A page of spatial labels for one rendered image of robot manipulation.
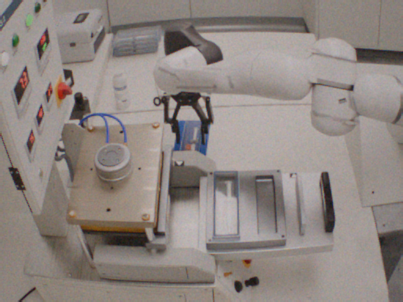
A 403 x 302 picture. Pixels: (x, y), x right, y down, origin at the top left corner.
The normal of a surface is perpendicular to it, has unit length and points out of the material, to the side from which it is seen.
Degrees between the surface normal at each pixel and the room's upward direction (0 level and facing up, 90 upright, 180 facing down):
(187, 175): 90
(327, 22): 90
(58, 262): 0
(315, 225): 0
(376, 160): 45
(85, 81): 0
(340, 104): 58
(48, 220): 90
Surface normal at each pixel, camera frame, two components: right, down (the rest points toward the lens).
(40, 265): -0.06, -0.73
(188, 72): -0.72, 0.11
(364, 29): 0.01, 0.69
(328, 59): -0.34, 0.07
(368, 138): -0.03, -0.02
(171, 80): -0.56, 0.53
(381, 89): 0.03, -0.28
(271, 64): -0.61, -0.28
